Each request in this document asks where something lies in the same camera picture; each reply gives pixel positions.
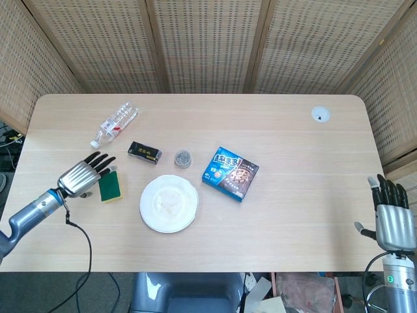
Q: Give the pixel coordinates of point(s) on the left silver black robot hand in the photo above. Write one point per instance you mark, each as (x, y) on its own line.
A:
(76, 177)

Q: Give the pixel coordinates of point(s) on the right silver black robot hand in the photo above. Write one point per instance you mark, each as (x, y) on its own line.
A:
(394, 225)

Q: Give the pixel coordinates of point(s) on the green yellow sponge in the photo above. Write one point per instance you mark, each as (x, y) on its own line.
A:
(110, 187)

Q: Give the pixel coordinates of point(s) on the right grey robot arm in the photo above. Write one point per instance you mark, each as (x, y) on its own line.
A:
(399, 280)

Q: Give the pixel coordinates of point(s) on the white round plate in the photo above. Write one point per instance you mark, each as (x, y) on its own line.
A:
(169, 203)

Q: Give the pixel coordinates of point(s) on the clear plastic water bottle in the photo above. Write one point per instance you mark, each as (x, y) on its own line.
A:
(115, 122)

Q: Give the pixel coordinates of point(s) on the small black gold box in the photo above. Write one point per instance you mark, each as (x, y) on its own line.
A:
(144, 153)

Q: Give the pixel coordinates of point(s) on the small clear round jar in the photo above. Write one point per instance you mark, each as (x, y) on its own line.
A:
(182, 158)

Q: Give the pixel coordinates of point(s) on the pink cloth bundle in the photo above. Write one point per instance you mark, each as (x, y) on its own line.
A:
(306, 291)

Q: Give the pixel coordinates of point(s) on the woven bamboo screen panel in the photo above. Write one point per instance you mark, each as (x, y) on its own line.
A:
(97, 42)
(205, 42)
(19, 65)
(309, 42)
(391, 98)

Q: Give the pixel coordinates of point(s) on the white cardboard sheet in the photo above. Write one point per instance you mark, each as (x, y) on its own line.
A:
(260, 290)

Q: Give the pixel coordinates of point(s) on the blue cookie box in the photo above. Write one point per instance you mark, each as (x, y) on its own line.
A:
(229, 174)

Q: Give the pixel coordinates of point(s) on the grey blue robot torso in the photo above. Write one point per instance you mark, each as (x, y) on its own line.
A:
(189, 293)

